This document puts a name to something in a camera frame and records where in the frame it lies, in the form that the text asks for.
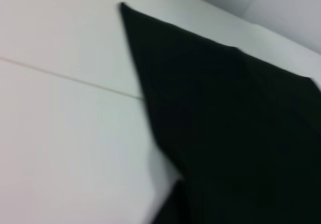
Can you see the black t-shirt with white print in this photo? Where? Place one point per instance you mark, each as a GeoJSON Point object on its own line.
{"type": "Point", "coordinates": [225, 133]}

